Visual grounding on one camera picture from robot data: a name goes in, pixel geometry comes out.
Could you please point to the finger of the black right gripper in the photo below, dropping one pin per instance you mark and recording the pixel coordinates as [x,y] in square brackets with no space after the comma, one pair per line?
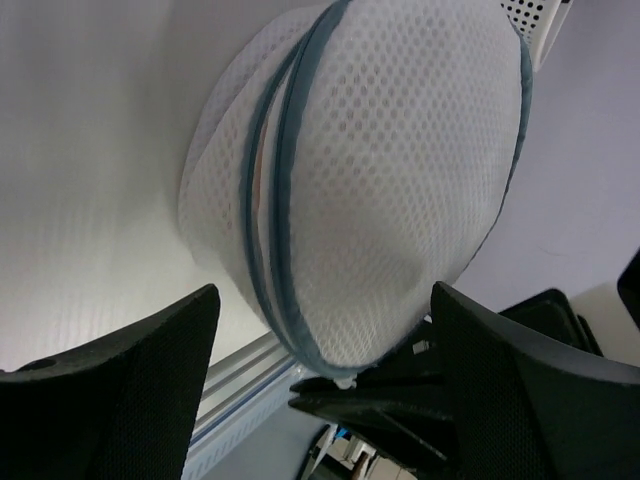
[399,407]

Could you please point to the white slotted cable duct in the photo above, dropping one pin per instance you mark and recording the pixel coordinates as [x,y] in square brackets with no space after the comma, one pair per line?
[249,432]

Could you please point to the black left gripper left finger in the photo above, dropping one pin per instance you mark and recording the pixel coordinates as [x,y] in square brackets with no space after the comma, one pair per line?
[122,406]

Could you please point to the round white mesh laundry bag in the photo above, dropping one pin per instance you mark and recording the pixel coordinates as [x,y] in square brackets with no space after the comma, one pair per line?
[353,154]

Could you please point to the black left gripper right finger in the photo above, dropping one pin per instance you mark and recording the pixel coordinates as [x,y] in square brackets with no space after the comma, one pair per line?
[526,406]

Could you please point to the white plastic basket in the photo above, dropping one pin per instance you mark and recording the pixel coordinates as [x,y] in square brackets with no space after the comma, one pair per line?
[538,22]

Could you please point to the aluminium mounting rail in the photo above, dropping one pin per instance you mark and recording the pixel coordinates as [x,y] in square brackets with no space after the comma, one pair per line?
[238,377]

